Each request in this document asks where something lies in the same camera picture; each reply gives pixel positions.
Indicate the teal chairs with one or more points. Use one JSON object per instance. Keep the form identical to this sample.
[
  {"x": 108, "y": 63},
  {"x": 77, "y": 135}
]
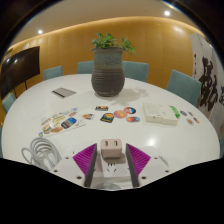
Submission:
[{"x": 135, "y": 70}]

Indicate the black television screen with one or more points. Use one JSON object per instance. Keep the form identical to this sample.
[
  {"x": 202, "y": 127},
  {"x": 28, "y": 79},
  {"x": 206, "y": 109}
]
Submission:
[{"x": 20, "y": 68}]

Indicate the round dark sticker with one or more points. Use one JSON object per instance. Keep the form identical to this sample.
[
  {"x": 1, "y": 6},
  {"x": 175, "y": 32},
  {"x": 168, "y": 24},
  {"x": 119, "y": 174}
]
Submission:
[{"x": 129, "y": 110}]

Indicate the orange and blue oval sticker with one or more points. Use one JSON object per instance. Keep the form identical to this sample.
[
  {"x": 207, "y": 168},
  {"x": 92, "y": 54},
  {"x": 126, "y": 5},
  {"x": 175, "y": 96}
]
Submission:
[{"x": 133, "y": 119}]

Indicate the potted plant in grey vase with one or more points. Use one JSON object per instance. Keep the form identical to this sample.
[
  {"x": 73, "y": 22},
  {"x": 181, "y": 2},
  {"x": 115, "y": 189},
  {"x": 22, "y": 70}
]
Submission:
[{"x": 108, "y": 75}]

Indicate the black rectangular sticker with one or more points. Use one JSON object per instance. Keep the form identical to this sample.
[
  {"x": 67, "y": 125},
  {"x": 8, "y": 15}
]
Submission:
[{"x": 101, "y": 108}]

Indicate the white calligraphy folding screen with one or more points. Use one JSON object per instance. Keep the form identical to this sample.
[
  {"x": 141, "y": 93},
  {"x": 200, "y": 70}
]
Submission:
[{"x": 208, "y": 83}]

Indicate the small orange sticker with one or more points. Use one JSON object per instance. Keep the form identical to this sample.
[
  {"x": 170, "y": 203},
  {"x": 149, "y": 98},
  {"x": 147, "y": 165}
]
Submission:
[{"x": 87, "y": 116}]

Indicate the small round sticker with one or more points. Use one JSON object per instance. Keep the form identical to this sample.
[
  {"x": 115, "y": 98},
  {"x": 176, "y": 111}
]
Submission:
[
  {"x": 196, "y": 120},
  {"x": 183, "y": 113},
  {"x": 190, "y": 113},
  {"x": 189, "y": 121}
]

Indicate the round ceiling lights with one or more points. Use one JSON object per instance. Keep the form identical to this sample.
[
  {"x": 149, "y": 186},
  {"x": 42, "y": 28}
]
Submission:
[{"x": 167, "y": 13}]

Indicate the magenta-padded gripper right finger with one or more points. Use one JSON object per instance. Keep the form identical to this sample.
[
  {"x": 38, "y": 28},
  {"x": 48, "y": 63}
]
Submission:
[{"x": 138, "y": 160}]

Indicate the small green packet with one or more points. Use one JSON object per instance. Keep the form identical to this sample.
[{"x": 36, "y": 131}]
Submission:
[{"x": 175, "y": 112}]

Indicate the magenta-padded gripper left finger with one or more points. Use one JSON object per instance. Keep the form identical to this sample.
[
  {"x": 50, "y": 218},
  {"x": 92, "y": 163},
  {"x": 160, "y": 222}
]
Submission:
[{"x": 85, "y": 160}]

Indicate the white flat box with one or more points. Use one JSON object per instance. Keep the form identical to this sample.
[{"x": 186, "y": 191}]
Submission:
[{"x": 156, "y": 113}]

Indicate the round pink sticker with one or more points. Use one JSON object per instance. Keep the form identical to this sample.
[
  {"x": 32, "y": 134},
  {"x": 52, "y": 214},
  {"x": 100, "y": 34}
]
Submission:
[{"x": 120, "y": 114}]

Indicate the dark square sticker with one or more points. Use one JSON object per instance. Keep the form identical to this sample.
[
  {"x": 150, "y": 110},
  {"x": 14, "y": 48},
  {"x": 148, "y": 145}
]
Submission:
[{"x": 107, "y": 117}]

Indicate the small pink charger block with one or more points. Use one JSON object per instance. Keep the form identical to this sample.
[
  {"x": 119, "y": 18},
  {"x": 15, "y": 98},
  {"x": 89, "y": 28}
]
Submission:
[{"x": 111, "y": 149}]

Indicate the grey flat notebook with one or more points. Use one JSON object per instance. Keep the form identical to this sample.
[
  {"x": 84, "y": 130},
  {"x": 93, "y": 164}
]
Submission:
[{"x": 64, "y": 92}]

